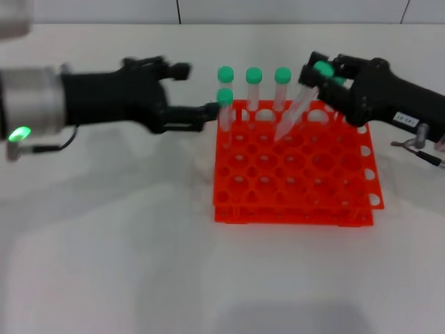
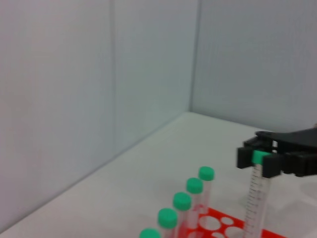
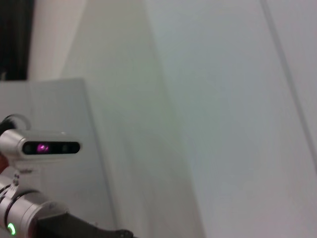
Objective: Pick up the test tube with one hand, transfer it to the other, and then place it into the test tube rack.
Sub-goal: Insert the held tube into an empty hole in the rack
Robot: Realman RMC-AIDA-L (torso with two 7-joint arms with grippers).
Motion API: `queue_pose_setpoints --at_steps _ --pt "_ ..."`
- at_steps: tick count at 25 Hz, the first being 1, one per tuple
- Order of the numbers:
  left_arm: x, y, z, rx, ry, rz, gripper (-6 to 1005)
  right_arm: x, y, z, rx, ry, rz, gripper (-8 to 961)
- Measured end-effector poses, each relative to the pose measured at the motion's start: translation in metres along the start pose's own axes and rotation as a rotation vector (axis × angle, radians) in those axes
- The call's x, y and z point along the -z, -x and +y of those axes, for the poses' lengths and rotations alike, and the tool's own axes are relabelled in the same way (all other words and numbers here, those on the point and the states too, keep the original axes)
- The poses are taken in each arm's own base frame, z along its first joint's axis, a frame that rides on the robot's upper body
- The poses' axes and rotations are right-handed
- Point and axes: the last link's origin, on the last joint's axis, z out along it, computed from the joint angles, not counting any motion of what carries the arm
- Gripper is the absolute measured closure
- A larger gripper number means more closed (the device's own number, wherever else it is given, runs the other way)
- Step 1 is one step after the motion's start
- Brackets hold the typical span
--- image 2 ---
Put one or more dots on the clear test tube green cap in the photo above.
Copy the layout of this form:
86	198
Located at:
168	218
182	200
206	173
260	156
195	185
149	234

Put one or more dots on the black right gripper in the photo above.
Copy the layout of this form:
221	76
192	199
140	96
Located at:
294	138

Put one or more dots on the orange test tube rack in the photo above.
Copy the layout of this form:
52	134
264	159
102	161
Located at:
223	223

